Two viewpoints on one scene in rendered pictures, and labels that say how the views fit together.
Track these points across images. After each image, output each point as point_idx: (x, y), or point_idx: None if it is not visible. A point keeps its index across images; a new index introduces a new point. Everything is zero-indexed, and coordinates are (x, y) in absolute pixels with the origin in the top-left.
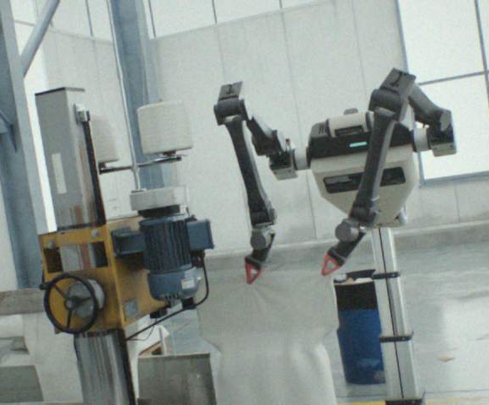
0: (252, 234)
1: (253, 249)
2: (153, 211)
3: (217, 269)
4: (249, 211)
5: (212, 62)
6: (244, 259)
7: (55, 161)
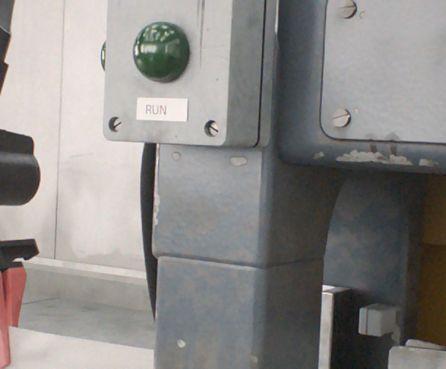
0: (31, 151)
1: None
2: None
3: None
4: (6, 69)
5: None
6: (37, 249)
7: None
